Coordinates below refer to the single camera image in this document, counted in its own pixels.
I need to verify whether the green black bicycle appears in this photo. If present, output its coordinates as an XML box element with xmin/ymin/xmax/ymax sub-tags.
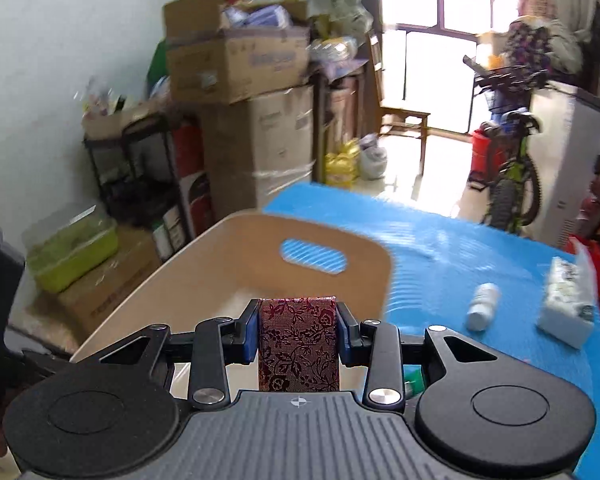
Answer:
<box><xmin>463</xmin><ymin>56</ymin><xmax>548</xmax><ymax>235</ymax></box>

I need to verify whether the red floral patterned box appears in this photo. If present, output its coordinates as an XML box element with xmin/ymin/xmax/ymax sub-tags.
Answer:
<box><xmin>258</xmin><ymin>297</ymin><xmax>340</xmax><ymax>392</ymax></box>

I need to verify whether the yellow oil jug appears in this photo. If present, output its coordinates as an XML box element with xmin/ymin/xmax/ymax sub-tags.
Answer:
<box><xmin>325</xmin><ymin>139</ymin><xmax>361</xmax><ymax>190</ymax></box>

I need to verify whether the blue silicone table mat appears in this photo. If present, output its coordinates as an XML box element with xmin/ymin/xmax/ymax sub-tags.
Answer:
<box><xmin>265</xmin><ymin>183</ymin><xmax>600</xmax><ymax>479</ymax></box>

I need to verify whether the red bucket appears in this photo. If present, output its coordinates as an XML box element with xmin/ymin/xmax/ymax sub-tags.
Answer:
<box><xmin>468</xmin><ymin>128</ymin><xmax>503</xmax><ymax>186</ymax></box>

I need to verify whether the white pill bottle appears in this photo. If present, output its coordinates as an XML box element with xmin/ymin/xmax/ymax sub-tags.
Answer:
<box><xmin>466</xmin><ymin>283</ymin><xmax>501</xmax><ymax>332</ymax></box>

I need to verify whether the white plastic bag on floor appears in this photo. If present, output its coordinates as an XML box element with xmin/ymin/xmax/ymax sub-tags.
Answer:
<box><xmin>358</xmin><ymin>133</ymin><xmax>388</xmax><ymax>181</ymax></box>

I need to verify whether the wooden chair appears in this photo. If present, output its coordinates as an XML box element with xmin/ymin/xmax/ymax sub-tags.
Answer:
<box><xmin>366</xmin><ymin>30</ymin><xmax>430</xmax><ymax>177</ymax></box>

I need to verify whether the white tissue pack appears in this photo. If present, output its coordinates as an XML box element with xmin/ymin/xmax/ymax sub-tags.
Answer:
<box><xmin>536</xmin><ymin>254</ymin><xmax>597</xmax><ymax>350</ymax></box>

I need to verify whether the green plastic lidded container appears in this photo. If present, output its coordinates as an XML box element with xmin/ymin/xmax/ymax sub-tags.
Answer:
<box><xmin>22</xmin><ymin>202</ymin><xmax>119</xmax><ymax>294</ymax></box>

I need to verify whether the red white appliance box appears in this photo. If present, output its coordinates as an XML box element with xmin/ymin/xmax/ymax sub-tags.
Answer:
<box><xmin>171</xmin><ymin>122</ymin><xmax>214</xmax><ymax>238</ymax></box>

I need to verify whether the cardboard tray on shelf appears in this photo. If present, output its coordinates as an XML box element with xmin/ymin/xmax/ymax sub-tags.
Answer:
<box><xmin>82</xmin><ymin>102</ymin><xmax>159</xmax><ymax>141</ymax></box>

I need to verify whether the open cardboard box on top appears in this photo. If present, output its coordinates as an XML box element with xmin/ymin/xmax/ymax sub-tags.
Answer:
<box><xmin>162</xmin><ymin>0</ymin><xmax>310</xmax><ymax>104</ymax></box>

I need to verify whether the large stacked cardboard box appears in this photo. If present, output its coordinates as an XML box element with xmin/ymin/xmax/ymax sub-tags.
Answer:
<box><xmin>198</xmin><ymin>86</ymin><xmax>315</xmax><ymax>219</ymax></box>

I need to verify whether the black metal shelf rack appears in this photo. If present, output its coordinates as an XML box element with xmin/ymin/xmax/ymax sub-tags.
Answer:
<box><xmin>83</xmin><ymin>112</ymin><xmax>193</xmax><ymax>244</ymax></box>

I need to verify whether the white chest freezer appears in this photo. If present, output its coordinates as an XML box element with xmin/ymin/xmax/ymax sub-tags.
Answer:
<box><xmin>528</xmin><ymin>81</ymin><xmax>600</xmax><ymax>248</ymax></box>

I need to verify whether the beige plastic storage bin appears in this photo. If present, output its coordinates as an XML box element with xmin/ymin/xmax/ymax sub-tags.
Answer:
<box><xmin>56</xmin><ymin>211</ymin><xmax>392</xmax><ymax>414</ymax></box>

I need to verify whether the brown cardboard box on floor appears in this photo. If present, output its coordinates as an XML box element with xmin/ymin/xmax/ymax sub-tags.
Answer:
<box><xmin>56</xmin><ymin>226</ymin><xmax>162</xmax><ymax>338</ymax></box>

